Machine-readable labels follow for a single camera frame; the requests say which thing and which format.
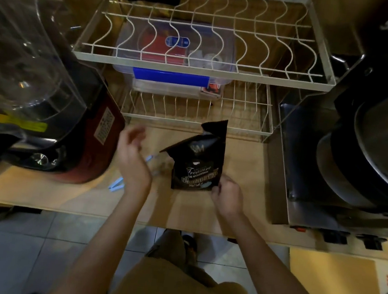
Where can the black sandal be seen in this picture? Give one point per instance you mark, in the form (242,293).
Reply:
(190,244)

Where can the red black appliance base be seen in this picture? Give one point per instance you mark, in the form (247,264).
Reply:
(86,140)

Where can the person's left forearm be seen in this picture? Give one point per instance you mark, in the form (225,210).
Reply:
(102,246)

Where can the stacked metal pans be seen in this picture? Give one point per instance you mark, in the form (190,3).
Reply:
(378,152)

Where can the clear container with blue lid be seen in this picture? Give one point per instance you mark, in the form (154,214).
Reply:
(175,66)

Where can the person's left hand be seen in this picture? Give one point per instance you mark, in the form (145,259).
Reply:
(135,168)

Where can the tan shorts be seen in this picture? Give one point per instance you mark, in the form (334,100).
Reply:
(177,290)

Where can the black coffee pouch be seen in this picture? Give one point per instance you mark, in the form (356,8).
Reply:
(199,159)

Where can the black stove knob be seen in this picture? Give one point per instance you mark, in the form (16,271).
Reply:
(372,242)
(334,237)

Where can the person's left fingers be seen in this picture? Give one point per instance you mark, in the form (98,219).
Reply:
(131,136)

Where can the person's right hand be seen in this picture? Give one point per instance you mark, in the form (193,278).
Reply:
(228,199)

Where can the blue plastic clip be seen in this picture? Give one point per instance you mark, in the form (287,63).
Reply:
(149,158)
(115,183)

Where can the small red white box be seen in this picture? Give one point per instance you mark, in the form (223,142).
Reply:
(212,89)

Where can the person's right forearm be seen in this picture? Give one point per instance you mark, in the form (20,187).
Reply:
(270,269)

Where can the person's right thumb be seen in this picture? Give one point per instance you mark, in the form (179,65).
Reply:
(216,192)

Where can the stainless steel gas stove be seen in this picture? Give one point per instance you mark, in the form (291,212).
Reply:
(301,185)

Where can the clear blender jar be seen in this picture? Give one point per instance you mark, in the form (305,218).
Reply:
(27,46)

